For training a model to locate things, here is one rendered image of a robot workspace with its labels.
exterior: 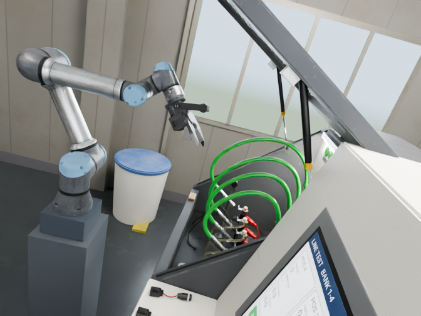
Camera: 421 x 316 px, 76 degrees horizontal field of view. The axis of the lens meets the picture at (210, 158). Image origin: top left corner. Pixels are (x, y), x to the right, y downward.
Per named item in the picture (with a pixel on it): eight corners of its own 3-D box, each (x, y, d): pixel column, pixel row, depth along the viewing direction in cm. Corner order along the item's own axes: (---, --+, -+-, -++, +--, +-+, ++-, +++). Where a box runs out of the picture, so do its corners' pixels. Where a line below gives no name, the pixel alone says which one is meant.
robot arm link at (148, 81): (123, 89, 104) (147, 76, 102) (131, 84, 114) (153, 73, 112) (134, 107, 106) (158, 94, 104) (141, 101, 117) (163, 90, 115)
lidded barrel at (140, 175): (118, 194, 288) (124, 143, 265) (164, 205, 291) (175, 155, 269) (99, 221, 243) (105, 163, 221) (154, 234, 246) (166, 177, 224)
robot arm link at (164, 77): (155, 73, 114) (173, 63, 112) (165, 96, 113) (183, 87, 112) (147, 67, 106) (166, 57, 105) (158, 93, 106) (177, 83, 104)
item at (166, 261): (185, 212, 152) (192, 188, 146) (193, 214, 152) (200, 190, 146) (144, 307, 95) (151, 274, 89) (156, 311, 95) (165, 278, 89)
